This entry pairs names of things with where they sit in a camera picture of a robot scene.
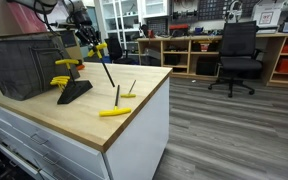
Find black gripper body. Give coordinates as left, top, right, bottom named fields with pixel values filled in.
left=66, top=0, right=94, bottom=31

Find large yellow T-handle hex key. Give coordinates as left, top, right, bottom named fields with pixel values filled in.
left=98, top=84, right=132, bottom=118
left=86, top=42, right=116, bottom=88
left=54, top=58, right=80, bottom=84

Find blue glass door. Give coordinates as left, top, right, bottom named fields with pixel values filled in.
left=83, top=5, right=104, bottom=51

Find blue bin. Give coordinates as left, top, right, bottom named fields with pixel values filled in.
left=97, top=55, right=111, bottom=65

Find black hex key stand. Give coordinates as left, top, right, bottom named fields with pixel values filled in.
left=56, top=79, right=94, bottom=106

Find grey case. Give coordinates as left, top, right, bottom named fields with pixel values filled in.
left=140, top=48, right=162, bottom=67

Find white shelf unit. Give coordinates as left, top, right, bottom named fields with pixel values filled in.
left=93, top=0, right=170, bottom=56

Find red toolbox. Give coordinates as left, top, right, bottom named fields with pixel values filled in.
left=168, top=23, right=191, bottom=37

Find wooden workbench with shelves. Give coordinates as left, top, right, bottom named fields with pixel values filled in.
left=136, top=32, right=288, bottom=90

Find red and white cup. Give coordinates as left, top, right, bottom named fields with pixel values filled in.
left=199, top=43, right=210, bottom=53

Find white drawer cabinet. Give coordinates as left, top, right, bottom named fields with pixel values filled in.
left=0, top=77, right=171, bottom=180

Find large black box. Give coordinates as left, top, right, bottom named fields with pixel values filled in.
left=195, top=56, right=220, bottom=77

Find black tool pegboard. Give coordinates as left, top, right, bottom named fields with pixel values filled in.
left=171, top=0, right=262, bottom=23

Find headphones on stand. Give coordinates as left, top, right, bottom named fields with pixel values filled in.
left=226, top=0, right=244, bottom=24

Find black mesh office chair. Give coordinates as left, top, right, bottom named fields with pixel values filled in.
left=207, top=21, right=265, bottom=99

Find white labelled box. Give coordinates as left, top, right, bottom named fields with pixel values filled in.
left=252, top=3, right=284, bottom=30

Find grey metal wire rack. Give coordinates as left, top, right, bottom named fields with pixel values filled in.
left=0, top=33, right=82, bottom=102

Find metal drawer handle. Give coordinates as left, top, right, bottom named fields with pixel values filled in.
left=30, top=133, right=50, bottom=146

